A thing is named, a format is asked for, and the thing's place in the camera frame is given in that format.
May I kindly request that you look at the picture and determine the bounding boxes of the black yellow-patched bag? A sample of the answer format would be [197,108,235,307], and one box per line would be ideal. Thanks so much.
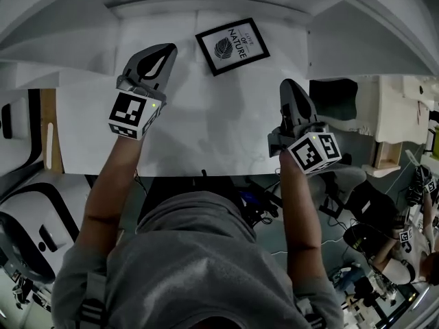
[344,224,381,253]

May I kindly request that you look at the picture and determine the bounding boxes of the white shell chair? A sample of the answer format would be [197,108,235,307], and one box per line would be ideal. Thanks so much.
[308,162,388,219]

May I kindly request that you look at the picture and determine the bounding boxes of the green box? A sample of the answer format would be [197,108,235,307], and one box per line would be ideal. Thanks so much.
[427,121,439,154]

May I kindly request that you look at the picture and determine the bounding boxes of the brown wooden cabinet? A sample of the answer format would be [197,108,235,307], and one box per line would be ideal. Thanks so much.
[40,88,65,174]

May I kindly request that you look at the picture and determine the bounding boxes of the person's black trousers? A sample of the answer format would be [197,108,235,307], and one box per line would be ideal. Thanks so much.
[140,176,241,226]

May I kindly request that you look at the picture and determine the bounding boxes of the person's left forearm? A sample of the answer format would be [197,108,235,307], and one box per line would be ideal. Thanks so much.
[73,135,145,253]

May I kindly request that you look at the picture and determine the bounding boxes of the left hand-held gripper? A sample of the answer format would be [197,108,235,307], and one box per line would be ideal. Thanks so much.
[108,42,178,141]

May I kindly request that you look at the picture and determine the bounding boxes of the black framed nature picture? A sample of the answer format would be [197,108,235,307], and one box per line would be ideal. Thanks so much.
[194,17,271,77]

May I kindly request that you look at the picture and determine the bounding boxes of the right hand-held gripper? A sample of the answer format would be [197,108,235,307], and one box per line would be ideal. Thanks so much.
[267,79,342,175]

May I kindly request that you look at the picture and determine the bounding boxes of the person's right forearm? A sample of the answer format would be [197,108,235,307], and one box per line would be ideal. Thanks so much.
[279,149,327,287]

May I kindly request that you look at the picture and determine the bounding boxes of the white black-trimmed machine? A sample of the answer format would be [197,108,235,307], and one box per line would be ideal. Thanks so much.
[0,182,82,284]
[0,89,45,181]

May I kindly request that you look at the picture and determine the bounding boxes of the white desk with drawers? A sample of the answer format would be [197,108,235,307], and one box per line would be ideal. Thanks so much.
[0,0,436,178]

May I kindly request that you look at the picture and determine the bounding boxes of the grey shoulder strap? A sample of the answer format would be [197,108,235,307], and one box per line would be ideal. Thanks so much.
[80,272,107,329]
[296,296,327,329]

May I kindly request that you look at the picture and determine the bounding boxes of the black belt-mounted device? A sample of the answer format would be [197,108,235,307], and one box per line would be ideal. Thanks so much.
[236,183,282,232]

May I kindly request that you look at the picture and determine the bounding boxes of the person's grey shirt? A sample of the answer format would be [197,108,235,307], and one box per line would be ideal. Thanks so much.
[51,190,346,329]

